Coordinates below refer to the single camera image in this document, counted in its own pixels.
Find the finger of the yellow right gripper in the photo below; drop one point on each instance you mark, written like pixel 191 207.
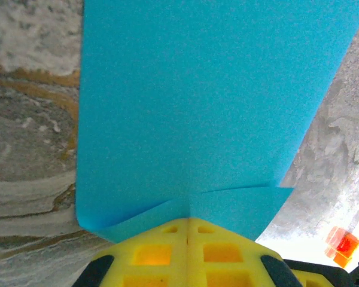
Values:
pixel 311 278

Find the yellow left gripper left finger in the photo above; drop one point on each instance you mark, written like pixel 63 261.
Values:
pixel 155 257

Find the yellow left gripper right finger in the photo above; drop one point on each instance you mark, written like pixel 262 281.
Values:
pixel 224 257

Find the blue cloth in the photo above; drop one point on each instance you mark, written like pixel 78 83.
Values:
pixel 197 104

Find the orange transparent toy block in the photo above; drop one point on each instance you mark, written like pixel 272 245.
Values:
pixel 344 246

